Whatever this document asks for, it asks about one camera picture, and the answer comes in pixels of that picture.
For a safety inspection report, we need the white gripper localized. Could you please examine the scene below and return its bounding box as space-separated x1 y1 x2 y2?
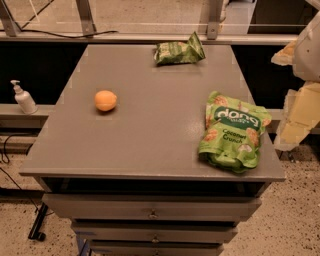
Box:
271 12 320 151

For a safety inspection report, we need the green jalapeno chip bag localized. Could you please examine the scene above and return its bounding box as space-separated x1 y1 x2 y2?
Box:
154 32 206 65

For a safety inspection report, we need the green coconut crunch bag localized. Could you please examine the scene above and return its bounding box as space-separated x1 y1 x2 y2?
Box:
198 91 272 173

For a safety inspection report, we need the grey drawer cabinet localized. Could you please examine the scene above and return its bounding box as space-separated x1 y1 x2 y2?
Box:
21 45 285 256

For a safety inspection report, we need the orange fruit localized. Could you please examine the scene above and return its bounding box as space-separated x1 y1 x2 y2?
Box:
94 90 117 111

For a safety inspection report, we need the white pump bottle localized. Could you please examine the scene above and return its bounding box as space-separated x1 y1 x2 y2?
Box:
10 80 38 115

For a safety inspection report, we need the black cable on ledge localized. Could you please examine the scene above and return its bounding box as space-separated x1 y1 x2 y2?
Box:
20 29 119 39

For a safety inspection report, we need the metal window frame rail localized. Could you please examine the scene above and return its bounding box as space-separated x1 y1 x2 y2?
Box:
0 0 320 46

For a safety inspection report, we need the black floor cable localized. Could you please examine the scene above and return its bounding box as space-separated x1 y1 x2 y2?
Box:
0 133 56 242

